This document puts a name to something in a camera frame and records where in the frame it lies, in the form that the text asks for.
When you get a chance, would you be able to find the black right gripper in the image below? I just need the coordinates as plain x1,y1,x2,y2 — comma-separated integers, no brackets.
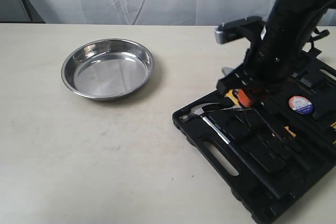
215,22,292,106

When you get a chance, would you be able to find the black plastic tool case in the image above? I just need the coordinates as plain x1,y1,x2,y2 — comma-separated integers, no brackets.
172,49,335,223

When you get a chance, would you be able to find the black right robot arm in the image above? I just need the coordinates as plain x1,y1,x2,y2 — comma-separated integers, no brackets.
215,0,335,106

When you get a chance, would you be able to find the yellow black utility knife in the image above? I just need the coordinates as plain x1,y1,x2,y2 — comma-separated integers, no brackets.
225,89,241,106

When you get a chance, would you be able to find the steel claw hammer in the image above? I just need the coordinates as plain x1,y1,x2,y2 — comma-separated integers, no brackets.
179,102,285,199

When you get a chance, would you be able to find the yellow black screwdriver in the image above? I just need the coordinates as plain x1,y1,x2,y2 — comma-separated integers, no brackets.
329,122,336,145

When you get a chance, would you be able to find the round stainless steel pan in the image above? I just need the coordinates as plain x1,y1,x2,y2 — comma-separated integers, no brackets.
60,38,155,102

